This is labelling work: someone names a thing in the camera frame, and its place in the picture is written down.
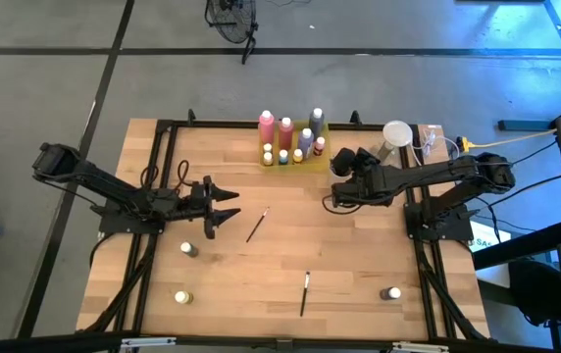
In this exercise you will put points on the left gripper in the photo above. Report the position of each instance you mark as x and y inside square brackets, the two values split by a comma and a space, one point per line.
[209, 230]

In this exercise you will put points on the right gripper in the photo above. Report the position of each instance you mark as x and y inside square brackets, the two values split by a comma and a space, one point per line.
[343, 162]

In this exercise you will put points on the small pink paint bottle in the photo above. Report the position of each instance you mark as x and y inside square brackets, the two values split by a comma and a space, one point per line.
[320, 144]

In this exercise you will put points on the large blue paint bottle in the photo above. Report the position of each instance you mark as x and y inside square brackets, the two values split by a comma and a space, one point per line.
[305, 142]

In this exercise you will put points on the small yellow paint bottle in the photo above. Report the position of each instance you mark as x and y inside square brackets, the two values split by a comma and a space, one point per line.
[297, 156]

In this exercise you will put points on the large grey paint bottle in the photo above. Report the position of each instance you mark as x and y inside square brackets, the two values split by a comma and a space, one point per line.
[316, 122]

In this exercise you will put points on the small blue paint bottle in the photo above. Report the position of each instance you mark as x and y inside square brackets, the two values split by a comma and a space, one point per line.
[283, 157]

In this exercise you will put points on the large red paint bottle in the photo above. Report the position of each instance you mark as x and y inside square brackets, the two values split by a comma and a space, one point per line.
[285, 135]

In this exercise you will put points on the small ochre paint bottle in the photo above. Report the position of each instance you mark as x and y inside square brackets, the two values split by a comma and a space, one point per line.
[268, 158]

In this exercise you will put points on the small red paint bottle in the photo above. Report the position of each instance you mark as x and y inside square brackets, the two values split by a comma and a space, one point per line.
[268, 147]

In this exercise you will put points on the large pink paint bottle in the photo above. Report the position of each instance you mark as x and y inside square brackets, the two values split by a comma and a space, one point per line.
[267, 127]

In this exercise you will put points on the black paintbrush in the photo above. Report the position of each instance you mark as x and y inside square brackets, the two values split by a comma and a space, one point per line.
[304, 294]

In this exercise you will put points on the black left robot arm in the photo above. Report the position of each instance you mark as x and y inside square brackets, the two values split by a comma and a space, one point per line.
[114, 188]

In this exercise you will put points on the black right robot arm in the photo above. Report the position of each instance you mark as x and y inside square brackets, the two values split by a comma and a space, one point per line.
[457, 171]

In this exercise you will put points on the small tan paint bottle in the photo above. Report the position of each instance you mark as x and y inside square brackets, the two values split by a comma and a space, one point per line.
[183, 296]

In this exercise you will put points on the small brown paint bottle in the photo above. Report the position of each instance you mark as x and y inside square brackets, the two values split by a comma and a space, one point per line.
[391, 293]

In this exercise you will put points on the yellow translucent plastic bin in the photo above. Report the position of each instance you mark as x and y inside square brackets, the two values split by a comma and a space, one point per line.
[322, 164]

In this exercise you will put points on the white dome table lamp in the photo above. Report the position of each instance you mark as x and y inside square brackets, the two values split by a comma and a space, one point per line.
[398, 133]

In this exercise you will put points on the green white sign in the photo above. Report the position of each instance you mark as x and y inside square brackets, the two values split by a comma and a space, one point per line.
[486, 242]

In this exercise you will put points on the black floor fan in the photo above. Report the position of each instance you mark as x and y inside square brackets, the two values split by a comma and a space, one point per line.
[234, 19]

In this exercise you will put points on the black metal beam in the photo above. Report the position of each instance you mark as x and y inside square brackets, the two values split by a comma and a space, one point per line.
[521, 245]
[525, 125]

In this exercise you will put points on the black office chair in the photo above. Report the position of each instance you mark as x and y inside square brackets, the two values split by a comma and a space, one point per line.
[535, 289]

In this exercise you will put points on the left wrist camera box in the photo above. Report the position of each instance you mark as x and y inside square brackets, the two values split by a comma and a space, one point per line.
[196, 203]

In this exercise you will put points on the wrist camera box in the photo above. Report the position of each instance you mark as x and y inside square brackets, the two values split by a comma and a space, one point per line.
[196, 203]
[369, 174]

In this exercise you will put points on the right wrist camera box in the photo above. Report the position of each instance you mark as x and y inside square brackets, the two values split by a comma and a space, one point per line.
[369, 174]

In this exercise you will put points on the black table frame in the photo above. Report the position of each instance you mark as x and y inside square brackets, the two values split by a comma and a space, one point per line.
[212, 124]

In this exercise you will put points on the silver frame bracket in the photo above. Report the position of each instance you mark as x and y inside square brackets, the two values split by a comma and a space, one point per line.
[420, 347]
[148, 342]

